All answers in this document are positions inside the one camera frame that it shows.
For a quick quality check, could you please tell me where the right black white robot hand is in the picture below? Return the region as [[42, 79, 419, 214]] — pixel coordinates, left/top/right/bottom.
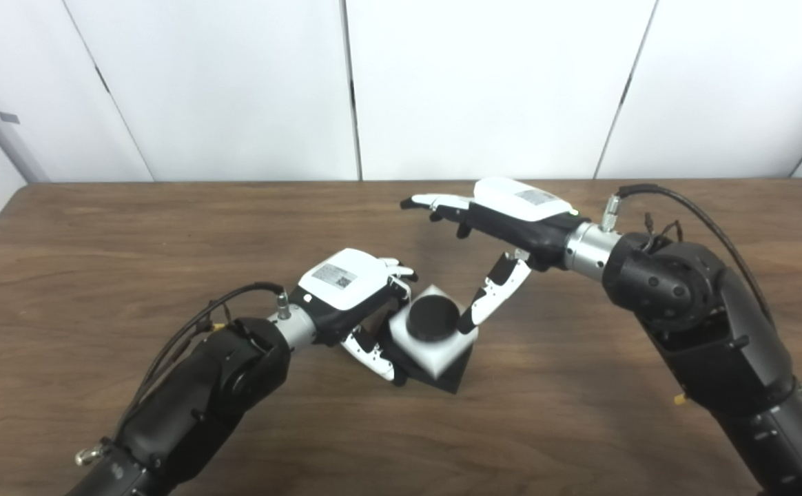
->
[[401, 177, 589, 336]]

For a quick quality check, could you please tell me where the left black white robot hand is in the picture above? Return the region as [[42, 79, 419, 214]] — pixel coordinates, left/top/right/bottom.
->
[[289, 248, 419, 386]]

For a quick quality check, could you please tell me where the black peg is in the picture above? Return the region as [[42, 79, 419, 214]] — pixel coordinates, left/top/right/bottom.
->
[[391, 298, 474, 395]]

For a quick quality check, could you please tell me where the white square piece with hole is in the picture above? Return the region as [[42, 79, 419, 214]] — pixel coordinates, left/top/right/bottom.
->
[[387, 284, 479, 381]]

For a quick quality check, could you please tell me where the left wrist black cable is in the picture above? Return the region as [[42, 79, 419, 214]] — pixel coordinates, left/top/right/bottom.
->
[[74, 281, 291, 466]]

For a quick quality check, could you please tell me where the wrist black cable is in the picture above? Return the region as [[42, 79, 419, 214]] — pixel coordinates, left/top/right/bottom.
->
[[601, 183, 802, 419], [74, 281, 291, 466]]

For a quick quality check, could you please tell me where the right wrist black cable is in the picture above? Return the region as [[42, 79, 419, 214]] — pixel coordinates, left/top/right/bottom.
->
[[601, 183, 802, 419]]

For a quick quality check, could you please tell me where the right arm thin wire bundle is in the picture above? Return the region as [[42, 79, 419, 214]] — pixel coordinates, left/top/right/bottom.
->
[[642, 214, 684, 242]]

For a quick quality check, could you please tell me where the arm thin wire bundle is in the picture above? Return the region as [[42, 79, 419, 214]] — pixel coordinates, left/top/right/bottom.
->
[[642, 214, 684, 242], [205, 303, 233, 335]]

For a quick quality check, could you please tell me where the left arm thin wire bundle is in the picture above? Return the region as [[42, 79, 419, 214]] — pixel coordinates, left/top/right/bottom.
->
[[205, 303, 233, 335]]

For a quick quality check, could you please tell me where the grey wall corner post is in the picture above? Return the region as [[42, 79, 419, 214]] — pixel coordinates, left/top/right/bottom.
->
[[0, 52, 50, 183]]

